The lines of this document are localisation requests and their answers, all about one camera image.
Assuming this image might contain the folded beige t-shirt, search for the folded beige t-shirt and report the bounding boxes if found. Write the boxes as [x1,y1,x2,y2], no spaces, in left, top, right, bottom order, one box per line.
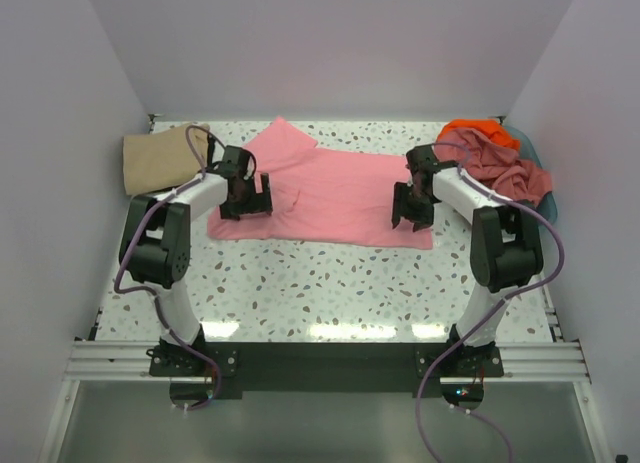
[122,124,210,196]

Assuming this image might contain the blue plastic basket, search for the blue plastic basket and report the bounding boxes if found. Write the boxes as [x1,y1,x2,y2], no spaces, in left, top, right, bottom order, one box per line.
[502,125,560,223]

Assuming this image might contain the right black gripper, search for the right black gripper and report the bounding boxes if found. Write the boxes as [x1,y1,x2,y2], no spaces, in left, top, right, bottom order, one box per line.
[392,182,434,233]

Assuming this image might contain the light pink t-shirt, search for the light pink t-shirt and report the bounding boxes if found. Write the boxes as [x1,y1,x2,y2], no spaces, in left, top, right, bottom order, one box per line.
[207,118,433,250]

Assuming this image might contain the folded black t-shirt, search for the folded black t-shirt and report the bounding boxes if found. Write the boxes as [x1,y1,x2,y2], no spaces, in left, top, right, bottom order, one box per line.
[206,135,217,166]

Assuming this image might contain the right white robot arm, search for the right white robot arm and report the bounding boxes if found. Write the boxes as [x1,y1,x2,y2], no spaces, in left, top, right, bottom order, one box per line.
[391,144,543,376]

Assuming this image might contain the dusty pink crumpled t-shirt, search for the dusty pink crumpled t-shirt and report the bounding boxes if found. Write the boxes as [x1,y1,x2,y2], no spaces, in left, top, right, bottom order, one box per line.
[434,128,552,207]

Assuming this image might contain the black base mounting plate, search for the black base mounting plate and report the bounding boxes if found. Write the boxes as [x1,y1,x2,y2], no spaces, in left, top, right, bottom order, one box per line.
[146,342,505,403]

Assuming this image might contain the aluminium rail frame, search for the aluminium rail frame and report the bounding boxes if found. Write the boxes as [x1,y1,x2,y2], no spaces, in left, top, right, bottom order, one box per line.
[37,113,614,463]

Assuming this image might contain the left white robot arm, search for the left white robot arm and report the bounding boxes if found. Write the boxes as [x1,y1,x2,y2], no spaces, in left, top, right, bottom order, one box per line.
[114,146,273,375]

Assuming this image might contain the orange crumpled t-shirt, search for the orange crumpled t-shirt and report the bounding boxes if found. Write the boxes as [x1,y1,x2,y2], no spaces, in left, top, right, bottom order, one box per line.
[438,119,521,152]

